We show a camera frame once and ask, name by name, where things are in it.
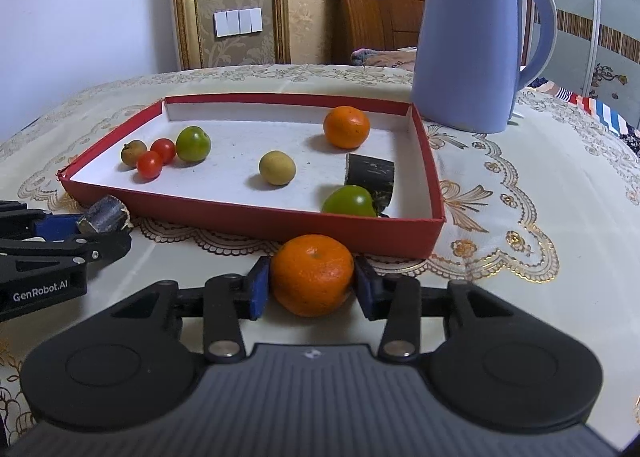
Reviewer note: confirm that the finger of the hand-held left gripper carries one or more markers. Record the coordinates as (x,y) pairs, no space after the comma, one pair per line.
(100,246)
(57,227)

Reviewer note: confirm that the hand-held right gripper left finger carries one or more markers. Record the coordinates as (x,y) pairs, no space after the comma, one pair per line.
(257,287)

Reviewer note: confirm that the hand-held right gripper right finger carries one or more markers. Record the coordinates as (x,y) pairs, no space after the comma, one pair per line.
(367,289)

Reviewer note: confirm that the mandarin orange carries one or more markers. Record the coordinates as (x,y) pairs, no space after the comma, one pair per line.
(346,127)
(312,277)

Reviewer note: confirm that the green tomato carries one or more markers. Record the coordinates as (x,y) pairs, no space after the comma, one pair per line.
(348,201)
(193,143)

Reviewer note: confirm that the red cherry tomato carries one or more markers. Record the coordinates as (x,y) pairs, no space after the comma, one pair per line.
(164,149)
(149,165)

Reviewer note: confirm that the brown longan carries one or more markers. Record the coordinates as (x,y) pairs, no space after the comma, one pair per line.
(132,153)

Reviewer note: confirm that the red cardboard box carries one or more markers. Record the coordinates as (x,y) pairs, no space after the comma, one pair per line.
(300,187)

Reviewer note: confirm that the yellowish longan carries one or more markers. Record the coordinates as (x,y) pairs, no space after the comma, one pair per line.
(277,168)

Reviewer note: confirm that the grey folded cloth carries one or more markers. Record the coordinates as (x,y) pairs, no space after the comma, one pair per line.
(360,56)

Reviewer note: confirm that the blue electric kettle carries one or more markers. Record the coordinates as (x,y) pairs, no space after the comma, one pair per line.
(465,37)

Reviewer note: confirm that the wooden headboard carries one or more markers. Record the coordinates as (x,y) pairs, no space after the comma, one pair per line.
(375,12)

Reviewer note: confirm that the dark floral cloth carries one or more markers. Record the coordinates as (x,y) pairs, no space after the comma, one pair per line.
(632,142)

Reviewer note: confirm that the floral sliding door wardrobe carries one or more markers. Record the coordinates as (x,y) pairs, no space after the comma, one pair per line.
(600,2)

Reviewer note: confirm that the gilded wall panel frame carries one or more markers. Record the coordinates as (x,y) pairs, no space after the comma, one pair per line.
(186,2)

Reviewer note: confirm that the white wall switch panel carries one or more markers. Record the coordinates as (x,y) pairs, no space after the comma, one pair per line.
(238,22)

